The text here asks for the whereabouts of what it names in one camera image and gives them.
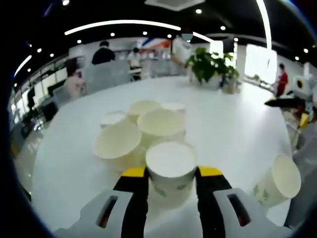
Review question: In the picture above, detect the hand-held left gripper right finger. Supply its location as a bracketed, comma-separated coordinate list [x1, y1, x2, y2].
[195, 165, 292, 238]

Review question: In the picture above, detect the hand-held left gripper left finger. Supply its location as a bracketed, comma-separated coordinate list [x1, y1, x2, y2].
[54, 166, 149, 238]

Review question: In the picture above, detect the white paper cup green print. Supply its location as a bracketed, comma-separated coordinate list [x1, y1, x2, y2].
[145, 141, 198, 208]
[251, 153, 302, 208]

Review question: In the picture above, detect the cluster of white paper cups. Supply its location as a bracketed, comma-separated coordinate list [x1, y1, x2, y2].
[93, 99, 187, 172]

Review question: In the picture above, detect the bright window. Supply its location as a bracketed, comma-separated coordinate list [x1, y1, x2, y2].
[244, 44, 277, 80]

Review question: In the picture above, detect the small beige container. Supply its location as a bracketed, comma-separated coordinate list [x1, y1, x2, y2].
[222, 79, 241, 94]

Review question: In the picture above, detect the white table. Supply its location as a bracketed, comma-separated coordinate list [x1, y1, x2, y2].
[31, 75, 294, 238]

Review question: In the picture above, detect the black hanging screen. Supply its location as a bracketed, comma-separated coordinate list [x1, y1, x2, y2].
[222, 37, 236, 53]

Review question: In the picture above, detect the curved ceiling light strip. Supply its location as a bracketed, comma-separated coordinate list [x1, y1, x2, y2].
[256, 0, 273, 50]
[64, 19, 216, 45]

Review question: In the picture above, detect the green potted plant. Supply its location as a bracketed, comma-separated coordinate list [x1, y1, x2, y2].
[185, 47, 240, 87]

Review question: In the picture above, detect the small black cabinet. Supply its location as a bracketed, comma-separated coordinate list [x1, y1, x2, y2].
[42, 101, 59, 122]

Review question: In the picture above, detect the grey office chair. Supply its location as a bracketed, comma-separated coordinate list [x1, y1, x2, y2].
[84, 61, 132, 94]
[52, 84, 74, 107]

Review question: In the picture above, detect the ceiling air conditioner vent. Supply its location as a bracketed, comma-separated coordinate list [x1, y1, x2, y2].
[145, 0, 206, 12]

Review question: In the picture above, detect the black screen on stand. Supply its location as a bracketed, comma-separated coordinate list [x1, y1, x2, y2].
[26, 88, 37, 111]

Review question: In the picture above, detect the short ceiling light strip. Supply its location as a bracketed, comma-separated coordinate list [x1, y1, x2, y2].
[13, 55, 33, 78]

